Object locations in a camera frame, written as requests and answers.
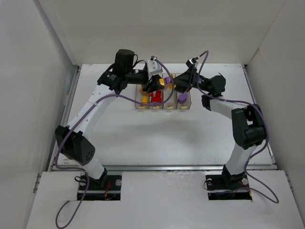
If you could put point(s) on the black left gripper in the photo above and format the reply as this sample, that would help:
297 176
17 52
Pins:
150 82

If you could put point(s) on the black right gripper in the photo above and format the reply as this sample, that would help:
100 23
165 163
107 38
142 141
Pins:
190 78

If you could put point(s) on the large red lego assembly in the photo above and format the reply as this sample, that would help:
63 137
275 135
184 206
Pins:
156 97

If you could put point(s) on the purple yellow lego figure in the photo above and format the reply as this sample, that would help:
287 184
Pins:
165 83

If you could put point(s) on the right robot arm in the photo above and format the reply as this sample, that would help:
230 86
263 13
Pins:
247 126

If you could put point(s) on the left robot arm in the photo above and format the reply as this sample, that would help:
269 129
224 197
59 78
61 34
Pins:
73 138

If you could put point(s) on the purple oval lego piece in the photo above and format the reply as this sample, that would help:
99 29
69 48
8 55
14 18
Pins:
182 98

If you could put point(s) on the yellow lego plate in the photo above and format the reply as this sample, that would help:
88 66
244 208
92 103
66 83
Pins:
145 100

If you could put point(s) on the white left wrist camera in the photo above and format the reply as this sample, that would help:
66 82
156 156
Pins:
153 68

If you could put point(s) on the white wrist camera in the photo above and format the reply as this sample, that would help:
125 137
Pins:
153 68
192 61

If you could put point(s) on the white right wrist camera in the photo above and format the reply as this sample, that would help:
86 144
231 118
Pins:
192 61

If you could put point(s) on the right aluminium frame rail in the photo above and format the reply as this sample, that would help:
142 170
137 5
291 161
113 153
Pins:
257 110

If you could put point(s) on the front aluminium rail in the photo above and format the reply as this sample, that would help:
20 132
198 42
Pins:
182 168

